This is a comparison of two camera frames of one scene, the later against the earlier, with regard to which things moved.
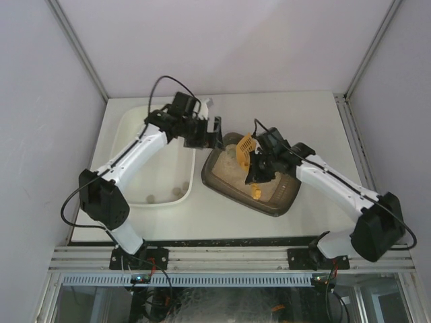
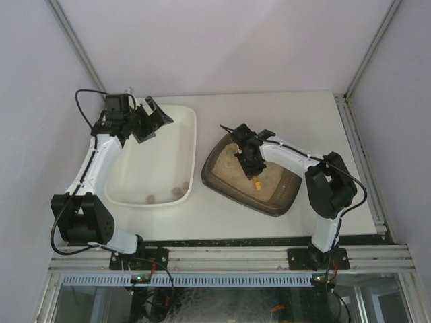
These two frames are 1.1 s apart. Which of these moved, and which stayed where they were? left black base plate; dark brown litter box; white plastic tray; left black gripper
Moved: left black gripper
Stayed: white plastic tray; dark brown litter box; left black base plate
